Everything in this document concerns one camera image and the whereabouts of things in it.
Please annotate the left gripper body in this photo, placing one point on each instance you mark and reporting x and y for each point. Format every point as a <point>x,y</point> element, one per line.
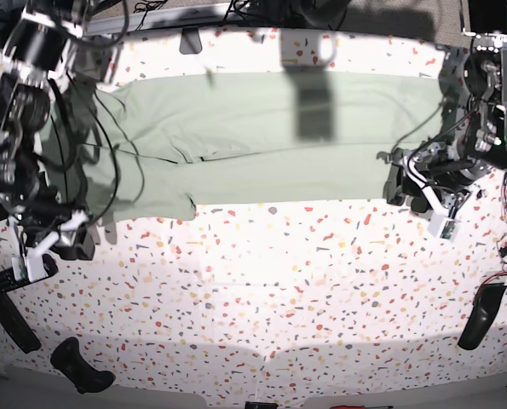
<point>445,179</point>

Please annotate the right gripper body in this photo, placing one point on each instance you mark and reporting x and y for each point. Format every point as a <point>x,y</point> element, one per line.
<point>37,227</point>

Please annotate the light green T-shirt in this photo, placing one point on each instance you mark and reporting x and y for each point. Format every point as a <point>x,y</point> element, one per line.
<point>164,146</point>

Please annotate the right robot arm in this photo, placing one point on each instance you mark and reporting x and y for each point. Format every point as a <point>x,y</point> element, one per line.
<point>36,136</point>

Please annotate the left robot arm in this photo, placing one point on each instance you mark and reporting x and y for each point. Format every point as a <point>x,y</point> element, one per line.
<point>480,128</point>

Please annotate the black TV remote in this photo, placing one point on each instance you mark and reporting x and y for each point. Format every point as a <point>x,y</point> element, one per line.
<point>9,283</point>

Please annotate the long black bar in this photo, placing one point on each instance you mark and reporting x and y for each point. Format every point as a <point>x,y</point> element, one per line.
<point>16,327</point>

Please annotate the small black box bottom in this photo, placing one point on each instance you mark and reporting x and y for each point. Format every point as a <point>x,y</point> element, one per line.
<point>260,405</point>

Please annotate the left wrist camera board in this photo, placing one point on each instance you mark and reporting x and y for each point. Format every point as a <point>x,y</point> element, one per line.
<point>443,227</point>

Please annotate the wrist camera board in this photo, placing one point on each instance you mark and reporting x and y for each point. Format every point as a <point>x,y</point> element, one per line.
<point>27,267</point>
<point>443,227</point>

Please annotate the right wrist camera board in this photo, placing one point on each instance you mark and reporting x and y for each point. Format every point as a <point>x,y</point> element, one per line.
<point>27,267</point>

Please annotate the black curved handle right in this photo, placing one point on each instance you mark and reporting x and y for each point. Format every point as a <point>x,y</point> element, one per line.
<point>486,305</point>

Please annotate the red handled screwdriver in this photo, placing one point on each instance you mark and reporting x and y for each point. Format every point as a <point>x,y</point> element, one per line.
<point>361,407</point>

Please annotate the black camera stand base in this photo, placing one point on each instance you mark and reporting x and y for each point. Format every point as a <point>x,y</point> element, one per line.
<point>190,43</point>

